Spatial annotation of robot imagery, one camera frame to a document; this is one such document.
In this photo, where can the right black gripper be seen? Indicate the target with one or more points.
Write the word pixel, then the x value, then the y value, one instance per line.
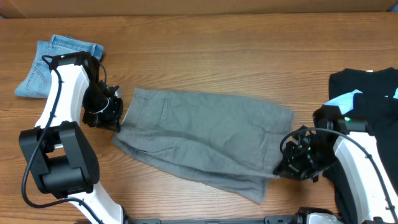
pixel 290 168

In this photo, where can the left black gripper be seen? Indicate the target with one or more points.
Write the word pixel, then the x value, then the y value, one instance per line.
pixel 111 120

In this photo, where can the grey cotton shorts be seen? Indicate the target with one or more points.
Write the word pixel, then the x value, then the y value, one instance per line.
pixel 227 142

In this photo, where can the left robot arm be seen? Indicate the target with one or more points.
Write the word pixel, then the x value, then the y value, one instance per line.
pixel 62 167

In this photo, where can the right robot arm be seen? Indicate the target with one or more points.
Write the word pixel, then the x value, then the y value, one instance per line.
pixel 344 150

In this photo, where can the light blue garment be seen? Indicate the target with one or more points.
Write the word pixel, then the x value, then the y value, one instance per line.
pixel 343 101

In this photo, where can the folded blue denim jeans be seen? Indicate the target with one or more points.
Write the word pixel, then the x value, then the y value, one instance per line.
pixel 38 82

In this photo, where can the black t-shirt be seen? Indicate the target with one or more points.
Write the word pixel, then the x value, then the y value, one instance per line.
pixel 384 127

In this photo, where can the brown cardboard backdrop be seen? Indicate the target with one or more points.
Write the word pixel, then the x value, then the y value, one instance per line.
pixel 89 8

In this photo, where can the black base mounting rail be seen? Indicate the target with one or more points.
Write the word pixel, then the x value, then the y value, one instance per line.
pixel 266 220

